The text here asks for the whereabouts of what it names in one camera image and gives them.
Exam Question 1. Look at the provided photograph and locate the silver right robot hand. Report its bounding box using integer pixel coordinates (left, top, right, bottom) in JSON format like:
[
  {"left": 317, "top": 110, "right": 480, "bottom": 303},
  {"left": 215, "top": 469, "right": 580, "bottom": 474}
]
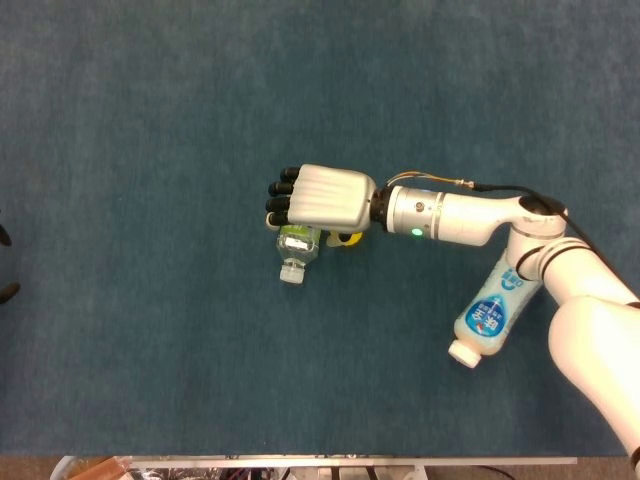
[{"left": 263, "top": 163, "right": 378, "bottom": 249}]

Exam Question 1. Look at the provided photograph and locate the clear bottle green label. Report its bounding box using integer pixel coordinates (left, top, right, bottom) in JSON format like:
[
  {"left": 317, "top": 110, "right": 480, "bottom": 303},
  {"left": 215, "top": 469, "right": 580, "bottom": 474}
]
[{"left": 275, "top": 224, "right": 323, "bottom": 287}]

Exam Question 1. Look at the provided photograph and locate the white milky drink bottle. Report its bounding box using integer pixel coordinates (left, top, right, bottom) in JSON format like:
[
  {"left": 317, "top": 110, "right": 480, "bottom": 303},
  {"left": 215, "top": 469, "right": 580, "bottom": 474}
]
[{"left": 447, "top": 247, "right": 544, "bottom": 371}]

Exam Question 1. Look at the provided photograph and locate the teal carpet table cover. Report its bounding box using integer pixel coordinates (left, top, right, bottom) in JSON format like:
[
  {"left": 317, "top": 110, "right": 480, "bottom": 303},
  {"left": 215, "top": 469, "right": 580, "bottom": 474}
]
[{"left": 0, "top": 0, "right": 640, "bottom": 458}]

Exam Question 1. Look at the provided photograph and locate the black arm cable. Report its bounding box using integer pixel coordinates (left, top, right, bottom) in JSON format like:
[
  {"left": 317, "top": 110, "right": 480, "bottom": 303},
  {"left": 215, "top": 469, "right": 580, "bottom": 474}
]
[{"left": 386, "top": 171, "right": 610, "bottom": 272}]

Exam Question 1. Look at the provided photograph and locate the aluminium table edge rail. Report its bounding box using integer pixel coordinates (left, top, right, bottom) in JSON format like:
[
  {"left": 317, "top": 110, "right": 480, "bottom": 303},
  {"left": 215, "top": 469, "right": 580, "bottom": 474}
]
[{"left": 124, "top": 454, "right": 579, "bottom": 470}]

